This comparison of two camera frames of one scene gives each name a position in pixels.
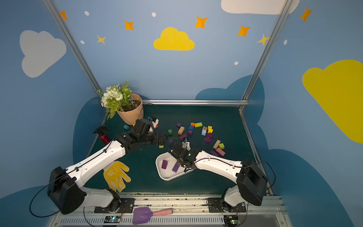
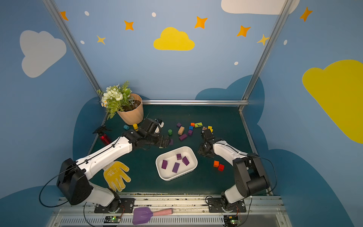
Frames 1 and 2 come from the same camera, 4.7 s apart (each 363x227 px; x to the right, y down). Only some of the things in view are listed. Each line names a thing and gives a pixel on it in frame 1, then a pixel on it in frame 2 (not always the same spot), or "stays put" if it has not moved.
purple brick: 183,136 stays put
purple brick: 164,164 stays put
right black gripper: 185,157 to 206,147
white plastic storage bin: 168,174 stays put
